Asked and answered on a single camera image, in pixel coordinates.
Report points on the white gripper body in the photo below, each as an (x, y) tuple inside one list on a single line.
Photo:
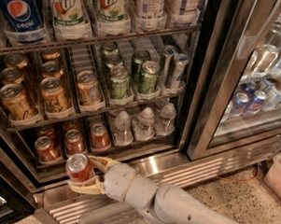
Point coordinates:
[(118, 182)]

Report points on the clear plastic bin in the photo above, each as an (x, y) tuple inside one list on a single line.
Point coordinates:
[(117, 213)]

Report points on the gold can back second row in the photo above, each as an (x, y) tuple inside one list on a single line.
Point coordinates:
[(50, 55)]

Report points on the gold can middle second row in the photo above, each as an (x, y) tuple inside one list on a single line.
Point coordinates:
[(51, 69)]

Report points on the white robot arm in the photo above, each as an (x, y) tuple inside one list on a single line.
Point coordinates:
[(133, 193)]

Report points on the steel fridge door frame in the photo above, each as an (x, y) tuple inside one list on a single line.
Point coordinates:
[(231, 56)]

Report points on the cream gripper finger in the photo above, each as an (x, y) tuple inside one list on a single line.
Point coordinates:
[(93, 186), (103, 164)]

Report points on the blue pepsi can behind glass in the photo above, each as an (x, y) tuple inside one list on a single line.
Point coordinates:
[(239, 102)]

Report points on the white 7up can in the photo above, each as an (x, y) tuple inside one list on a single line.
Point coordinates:
[(67, 13), (110, 10)]

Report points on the water bottle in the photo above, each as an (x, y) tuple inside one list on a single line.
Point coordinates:
[(123, 133), (165, 124), (143, 125)]

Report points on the gold can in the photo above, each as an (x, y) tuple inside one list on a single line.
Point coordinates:
[(16, 59), (19, 105), (11, 75)]

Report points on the gold can middle left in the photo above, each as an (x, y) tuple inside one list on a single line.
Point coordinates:
[(11, 75)]

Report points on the gold can front left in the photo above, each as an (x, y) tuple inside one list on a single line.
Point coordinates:
[(19, 105)]

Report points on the gold can third row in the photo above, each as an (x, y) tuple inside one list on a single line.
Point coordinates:
[(88, 88)]

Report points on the pink plastic container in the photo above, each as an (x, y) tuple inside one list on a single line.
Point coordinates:
[(273, 177)]

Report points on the white can top right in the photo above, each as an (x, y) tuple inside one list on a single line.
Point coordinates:
[(182, 7)]

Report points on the water bottle right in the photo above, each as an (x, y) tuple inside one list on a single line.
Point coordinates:
[(165, 124)]

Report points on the steel fridge base grille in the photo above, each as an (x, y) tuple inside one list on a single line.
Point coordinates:
[(230, 182)]

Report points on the green can right back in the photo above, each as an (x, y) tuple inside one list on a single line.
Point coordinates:
[(139, 57)]

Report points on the slim silver can left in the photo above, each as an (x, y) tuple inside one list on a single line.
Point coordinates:
[(168, 53)]

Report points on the blue pepsi can top shelf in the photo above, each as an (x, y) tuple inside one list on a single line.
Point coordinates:
[(25, 20)]

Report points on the red coke can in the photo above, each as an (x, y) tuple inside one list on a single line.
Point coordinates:
[(46, 149), (74, 142), (99, 137), (79, 168), (45, 130)]

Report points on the white 7up can left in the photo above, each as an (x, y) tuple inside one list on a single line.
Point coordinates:
[(67, 13)]

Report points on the green can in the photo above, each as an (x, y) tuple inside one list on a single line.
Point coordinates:
[(139, 57), (109, 47), (113, 59), (120, 84), (148, 79)]

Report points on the gold can front second row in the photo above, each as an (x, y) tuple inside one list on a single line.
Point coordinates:
[(54, 94)]

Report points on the slim silver can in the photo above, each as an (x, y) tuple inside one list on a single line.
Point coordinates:
[(168, 53), (178, 69)]

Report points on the gold can back left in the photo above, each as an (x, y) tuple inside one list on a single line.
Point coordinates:
[(16, 59)]

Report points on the green can middle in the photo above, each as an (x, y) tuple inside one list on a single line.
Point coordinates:
[(113, 59)]

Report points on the white can top shelf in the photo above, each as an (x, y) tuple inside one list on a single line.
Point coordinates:
[(148, 9)]

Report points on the gold can second row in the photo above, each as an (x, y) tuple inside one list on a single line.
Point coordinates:
[(54, 94), (50, 55), (51, 69)]

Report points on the water bottle left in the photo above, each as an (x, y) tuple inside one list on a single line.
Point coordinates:
[(123, 133)]

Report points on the green can right front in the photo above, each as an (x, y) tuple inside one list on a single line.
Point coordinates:
[(148, 79)]

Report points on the slim silver can right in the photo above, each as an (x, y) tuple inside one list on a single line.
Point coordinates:
[(178, 69)]

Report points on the water bottle middle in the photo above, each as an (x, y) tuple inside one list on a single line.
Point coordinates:
[(143, 125)]

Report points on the white 7up can right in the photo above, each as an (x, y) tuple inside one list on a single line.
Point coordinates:
[(110, 10)]

